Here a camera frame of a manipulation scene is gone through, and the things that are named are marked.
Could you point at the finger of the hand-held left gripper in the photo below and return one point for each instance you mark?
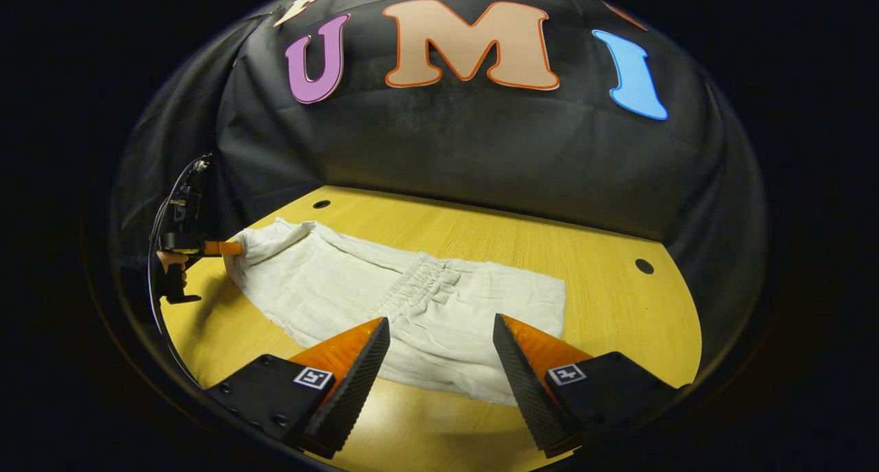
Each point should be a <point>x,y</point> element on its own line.
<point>223,248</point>

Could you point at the white jeans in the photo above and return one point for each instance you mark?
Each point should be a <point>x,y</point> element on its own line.
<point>343,279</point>

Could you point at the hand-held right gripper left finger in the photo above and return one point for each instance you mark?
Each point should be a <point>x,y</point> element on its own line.
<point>357,383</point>

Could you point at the black backdrop cloth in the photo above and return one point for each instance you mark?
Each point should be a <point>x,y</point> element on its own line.
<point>481,149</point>

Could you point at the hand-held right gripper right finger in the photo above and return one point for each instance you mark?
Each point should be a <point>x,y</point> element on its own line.
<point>522,389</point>

